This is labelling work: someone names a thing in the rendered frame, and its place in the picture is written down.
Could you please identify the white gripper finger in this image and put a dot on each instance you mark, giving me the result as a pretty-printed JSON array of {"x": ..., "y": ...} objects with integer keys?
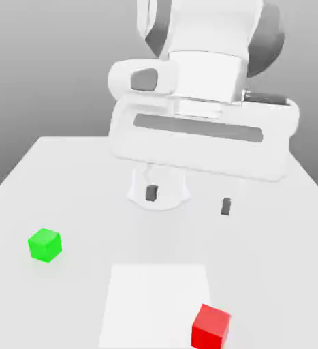
[
  {"x": 151, "y": 193},
  {"x": 226, "y": 206}
]

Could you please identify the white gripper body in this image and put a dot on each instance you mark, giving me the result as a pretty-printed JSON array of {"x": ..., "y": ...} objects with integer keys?
[{"x": 196, "y": 152}]

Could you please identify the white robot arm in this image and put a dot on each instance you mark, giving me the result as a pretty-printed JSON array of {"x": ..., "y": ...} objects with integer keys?
[{"x": 207, "y": 41}]

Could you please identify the small green cube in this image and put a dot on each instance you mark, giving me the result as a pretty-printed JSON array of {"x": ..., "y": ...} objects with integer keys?
[{"x": 44, "y": 245}]

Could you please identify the small red cube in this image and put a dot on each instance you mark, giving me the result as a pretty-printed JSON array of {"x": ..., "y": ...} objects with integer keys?
[{"x": 210, "y": 327}]

